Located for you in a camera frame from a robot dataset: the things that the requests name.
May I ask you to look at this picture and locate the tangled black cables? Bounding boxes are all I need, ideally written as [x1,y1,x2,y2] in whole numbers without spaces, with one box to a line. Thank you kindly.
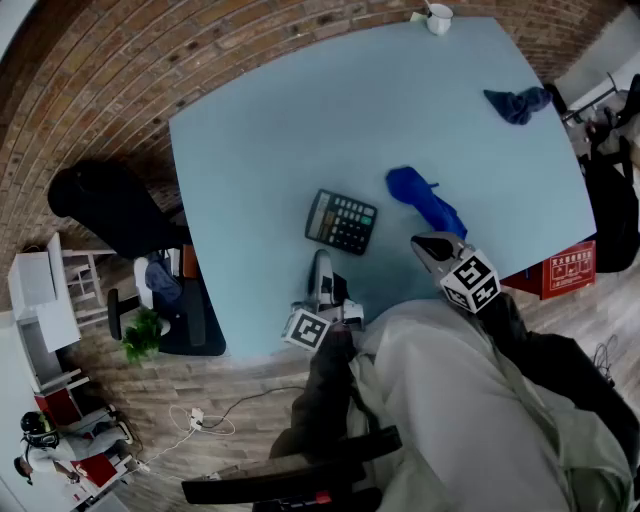
[592,333,622,387]

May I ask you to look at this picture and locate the person's right forearm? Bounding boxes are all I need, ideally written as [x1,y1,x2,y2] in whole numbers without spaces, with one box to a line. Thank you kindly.
[474,292,640,466]

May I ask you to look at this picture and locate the white enamel mug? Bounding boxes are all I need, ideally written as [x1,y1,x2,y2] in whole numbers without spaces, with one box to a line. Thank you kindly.
[425,3,454,37]

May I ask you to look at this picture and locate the person's left forearm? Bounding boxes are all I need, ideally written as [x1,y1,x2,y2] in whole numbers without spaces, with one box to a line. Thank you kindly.
[269,324,362,461]

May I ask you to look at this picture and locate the white floor cable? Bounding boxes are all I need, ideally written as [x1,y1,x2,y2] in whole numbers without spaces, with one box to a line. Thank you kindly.
[134,403,237,471]

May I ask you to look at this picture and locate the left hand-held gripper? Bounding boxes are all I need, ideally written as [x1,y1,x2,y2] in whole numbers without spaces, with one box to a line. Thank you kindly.
[281,248,366,352]

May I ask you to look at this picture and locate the black draped chair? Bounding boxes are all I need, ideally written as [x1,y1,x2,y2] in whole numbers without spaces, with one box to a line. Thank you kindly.
[47,159,194,261]

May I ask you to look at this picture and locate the blue grey bag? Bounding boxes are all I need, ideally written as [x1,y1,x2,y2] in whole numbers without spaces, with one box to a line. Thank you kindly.
[144,252,184,304]

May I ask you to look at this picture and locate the black desk leg base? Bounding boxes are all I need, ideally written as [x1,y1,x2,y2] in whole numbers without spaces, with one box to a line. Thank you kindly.
[152,277,227,357]

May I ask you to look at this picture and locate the white wooden rack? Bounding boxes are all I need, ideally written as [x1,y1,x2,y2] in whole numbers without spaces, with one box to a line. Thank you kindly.
[62,248,116,326]

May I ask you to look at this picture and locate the black calculator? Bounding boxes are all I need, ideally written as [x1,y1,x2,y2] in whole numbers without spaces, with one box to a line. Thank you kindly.
[304,188,379,257]

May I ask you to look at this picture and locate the bright blue cloth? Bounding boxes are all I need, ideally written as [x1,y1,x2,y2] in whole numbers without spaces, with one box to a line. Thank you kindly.
[384,166,469,241]

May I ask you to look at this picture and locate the black mesh office chair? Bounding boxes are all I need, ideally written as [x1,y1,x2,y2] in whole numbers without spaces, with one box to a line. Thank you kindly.
[612,73,640,129]

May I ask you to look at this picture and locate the white cabinet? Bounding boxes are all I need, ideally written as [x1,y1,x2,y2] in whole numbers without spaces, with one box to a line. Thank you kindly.
[7,232,91,396]

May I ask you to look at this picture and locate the white chair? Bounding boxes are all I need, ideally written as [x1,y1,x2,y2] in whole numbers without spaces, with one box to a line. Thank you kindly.
[132,255,174,337]

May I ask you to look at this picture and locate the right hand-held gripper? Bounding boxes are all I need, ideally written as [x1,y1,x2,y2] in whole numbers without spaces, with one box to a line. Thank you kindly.
[410,230,502,315]

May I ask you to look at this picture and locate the black floor cable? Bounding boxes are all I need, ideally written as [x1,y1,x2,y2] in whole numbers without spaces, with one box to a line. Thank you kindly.
[199,384,307,431]

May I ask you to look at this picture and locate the person's light grey shirt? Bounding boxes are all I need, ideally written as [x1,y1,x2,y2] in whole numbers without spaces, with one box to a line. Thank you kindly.
[344,298,636,512]

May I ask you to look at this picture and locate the dark navy cloth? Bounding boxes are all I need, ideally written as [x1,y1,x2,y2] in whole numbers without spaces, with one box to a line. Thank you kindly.
[482,86,554,126]

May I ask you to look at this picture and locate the red box with white print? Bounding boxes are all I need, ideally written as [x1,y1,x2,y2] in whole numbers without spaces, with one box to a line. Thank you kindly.
[501,239,597,301]

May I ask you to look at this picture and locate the green potted plant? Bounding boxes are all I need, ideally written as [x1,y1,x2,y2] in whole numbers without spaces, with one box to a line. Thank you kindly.
[120,307,166,365]

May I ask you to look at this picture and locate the black backpack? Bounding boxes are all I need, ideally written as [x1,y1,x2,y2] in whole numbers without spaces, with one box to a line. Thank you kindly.
[579,134,640,274]

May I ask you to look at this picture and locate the black padded bar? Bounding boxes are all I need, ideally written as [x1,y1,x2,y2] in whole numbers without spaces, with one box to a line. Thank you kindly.
[107,288,141,342]

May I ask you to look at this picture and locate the red cabinet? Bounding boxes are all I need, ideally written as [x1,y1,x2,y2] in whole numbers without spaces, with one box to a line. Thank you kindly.
[34,387,82,427]

